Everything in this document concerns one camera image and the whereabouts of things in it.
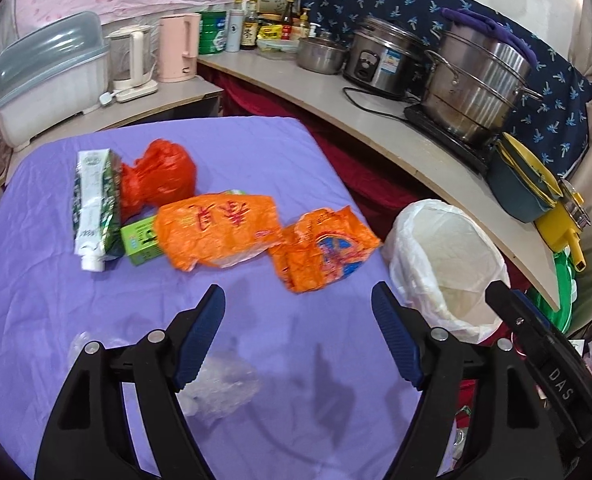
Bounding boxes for white glass kettle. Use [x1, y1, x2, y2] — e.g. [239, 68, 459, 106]
[107, 25, 158, 103]

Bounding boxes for stacked teal yellow basins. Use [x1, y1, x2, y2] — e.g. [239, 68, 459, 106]
[485, 133, 563, 223]

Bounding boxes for green white milk carton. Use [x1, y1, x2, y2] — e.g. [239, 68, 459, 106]
[72, 148, 124, 272]

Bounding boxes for green orange small box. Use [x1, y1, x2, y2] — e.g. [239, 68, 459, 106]
[120, 216, 162, 266]

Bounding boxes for green plastic bag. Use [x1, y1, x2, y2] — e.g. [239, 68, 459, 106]
[526, 247, 578, 334]

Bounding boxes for green tin can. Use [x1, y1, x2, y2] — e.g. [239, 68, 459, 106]
[198, 11, 227, 55]

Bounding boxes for red plastic bag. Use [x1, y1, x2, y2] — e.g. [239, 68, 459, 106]
[120, 139, 197, 222]

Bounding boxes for white bottle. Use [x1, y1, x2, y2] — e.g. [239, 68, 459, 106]
[225, 0, 245, 52]

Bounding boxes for orange tea bag wrapper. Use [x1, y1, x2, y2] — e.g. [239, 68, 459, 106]
[153, 193, 283, 272]

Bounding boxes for white dish rack box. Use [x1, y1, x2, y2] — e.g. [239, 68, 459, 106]
[0, 11, 109, 151]

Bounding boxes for red cloth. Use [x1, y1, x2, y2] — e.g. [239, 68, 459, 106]
[197, 64, 533, 411]

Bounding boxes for pink electric kettle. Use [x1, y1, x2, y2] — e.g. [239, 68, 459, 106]
[158, 13, 200, 84]

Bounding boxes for black power cable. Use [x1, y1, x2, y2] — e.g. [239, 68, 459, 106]
[341, 86, 422, 124]

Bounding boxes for white lined trash bin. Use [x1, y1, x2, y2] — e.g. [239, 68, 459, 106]
[383, 200, 511, 344]

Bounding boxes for purple gloves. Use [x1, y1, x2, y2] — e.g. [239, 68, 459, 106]
[440, 8, 538, 68]

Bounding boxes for blue patterned cloth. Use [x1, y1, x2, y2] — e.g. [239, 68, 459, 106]
[300, 0, 592, 178]

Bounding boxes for dark sauce bottle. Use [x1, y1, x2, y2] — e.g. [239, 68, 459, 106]
[241, 0, 259, 50]

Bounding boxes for clear plastic bag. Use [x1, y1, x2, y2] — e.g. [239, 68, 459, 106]
[68, 328, 262, 421]

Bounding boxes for black induction cooker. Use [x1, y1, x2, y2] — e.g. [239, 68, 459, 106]
[403, 104, 498, 177]

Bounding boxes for red cap sauce bottle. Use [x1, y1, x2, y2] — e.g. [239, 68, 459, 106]
[281, 0, 295, 40]

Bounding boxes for steel rice cooker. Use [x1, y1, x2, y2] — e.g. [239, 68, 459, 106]
[343, 16, 429, 100]

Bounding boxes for purple tablecloth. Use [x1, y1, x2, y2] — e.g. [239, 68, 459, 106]
[0, 117, 418, 479]

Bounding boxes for large steel steamer pot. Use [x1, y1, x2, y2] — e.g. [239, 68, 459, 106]
[422, 28, 542, 143]

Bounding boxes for yellow pot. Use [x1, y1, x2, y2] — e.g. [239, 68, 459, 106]
[535, 179, 591, 272]

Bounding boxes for small steel pot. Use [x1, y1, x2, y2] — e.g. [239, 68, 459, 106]
[296, 37, 348, 75]

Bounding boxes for orange snack wrapper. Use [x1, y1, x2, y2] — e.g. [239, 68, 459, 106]
[269, 206, 381, 294]

